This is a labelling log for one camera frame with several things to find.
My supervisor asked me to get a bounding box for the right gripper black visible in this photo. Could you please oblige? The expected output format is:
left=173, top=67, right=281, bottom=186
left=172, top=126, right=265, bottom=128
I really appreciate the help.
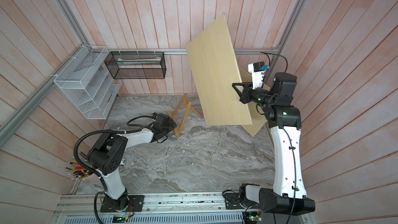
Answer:
left=233, top=83, right=276, bottom=112

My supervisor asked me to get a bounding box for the wooden easel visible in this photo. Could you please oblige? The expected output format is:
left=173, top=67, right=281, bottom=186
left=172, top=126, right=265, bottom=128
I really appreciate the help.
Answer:
left=167, top=92, right=204, bottom=138

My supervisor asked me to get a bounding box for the plywood board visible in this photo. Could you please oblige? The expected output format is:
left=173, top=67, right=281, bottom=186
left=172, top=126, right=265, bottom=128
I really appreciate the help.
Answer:
left=186, top=15, right=252, bottom=125
left=239, top=68, right=267, bottom=137

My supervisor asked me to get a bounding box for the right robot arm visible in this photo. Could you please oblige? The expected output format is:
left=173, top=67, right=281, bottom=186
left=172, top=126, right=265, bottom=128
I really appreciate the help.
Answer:
left=232, top=72, right=316, bottom=216

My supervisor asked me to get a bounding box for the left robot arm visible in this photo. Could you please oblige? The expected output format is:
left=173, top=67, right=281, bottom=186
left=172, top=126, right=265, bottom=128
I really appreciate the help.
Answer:
left=87, top=113, right=177, bottom=210

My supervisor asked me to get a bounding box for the black mesh basket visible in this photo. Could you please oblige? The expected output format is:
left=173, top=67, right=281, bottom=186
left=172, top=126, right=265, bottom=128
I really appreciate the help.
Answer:
left=105, top=51, right=167, bottom=79

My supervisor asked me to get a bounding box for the cup of coloured pencils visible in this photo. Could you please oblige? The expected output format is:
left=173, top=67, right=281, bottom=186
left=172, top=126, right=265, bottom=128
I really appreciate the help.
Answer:
left=65, top=157, right=100, bottom=185

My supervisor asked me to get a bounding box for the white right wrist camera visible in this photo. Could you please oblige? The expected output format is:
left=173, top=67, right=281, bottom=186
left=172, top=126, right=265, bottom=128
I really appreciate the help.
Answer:
left=248, top=62, right=269, bottom=89

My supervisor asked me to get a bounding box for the black corrugated cable conduit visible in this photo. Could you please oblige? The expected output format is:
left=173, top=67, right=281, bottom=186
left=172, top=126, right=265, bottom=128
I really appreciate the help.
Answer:
left=73, top=114, right=156, bottom=224

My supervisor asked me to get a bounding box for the white wire mesh shelf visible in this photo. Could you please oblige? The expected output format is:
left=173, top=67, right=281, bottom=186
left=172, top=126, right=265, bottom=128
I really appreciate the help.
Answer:
left=54, top=45, right=122, bottom=120

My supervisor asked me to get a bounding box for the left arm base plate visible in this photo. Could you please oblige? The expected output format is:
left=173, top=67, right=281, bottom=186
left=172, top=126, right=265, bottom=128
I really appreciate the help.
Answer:
left=100, top=195, right=145, bottom=213

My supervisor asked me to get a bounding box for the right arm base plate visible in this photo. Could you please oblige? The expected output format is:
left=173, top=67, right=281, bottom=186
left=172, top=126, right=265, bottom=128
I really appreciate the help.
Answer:
left=222, top=190, right=266, bottom=209

